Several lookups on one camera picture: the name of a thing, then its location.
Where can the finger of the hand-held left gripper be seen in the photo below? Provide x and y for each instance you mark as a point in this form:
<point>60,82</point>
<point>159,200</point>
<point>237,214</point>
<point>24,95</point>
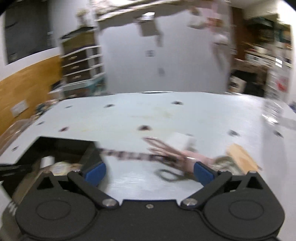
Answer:
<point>13,168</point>

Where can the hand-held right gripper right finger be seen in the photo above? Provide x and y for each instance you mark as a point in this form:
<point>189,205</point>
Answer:
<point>205,173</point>

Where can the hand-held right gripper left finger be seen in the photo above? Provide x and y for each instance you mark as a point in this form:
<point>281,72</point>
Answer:
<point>94,173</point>

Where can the black box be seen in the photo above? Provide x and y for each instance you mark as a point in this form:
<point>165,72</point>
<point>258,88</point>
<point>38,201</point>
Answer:
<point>67,148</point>

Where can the dark metal loop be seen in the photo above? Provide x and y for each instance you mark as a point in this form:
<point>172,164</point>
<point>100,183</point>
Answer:
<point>171,175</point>

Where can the white block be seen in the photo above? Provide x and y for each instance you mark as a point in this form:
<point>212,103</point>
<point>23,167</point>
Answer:
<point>179,141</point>

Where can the pile of plush toys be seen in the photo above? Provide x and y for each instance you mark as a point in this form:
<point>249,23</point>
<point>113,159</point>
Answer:
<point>46,107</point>

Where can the white drawer unit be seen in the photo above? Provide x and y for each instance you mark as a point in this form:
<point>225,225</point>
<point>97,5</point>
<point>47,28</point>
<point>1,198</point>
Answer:
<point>83,67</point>

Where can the clear water bottle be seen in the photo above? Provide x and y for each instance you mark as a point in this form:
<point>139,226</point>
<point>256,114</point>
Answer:
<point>275,92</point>

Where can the glass fish tank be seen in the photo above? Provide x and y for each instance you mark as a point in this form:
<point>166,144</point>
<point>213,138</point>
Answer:
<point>78,40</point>

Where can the white sheep plush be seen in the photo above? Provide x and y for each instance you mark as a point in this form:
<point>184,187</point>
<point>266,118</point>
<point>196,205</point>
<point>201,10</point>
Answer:
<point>220,39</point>

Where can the dark window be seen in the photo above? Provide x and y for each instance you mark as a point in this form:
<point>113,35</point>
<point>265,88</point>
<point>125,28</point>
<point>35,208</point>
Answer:
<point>27,32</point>

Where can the white hanging bag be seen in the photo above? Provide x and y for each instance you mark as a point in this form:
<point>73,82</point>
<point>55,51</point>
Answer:
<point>197,18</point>

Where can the printed blanket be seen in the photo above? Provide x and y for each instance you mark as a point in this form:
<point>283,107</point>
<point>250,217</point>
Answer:
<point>143,7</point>

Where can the wall outlet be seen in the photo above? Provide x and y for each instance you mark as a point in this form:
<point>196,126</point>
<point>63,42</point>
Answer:
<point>19,108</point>

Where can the square wall hook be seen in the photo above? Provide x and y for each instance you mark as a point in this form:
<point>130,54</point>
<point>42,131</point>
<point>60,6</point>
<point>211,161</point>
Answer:
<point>149,53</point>

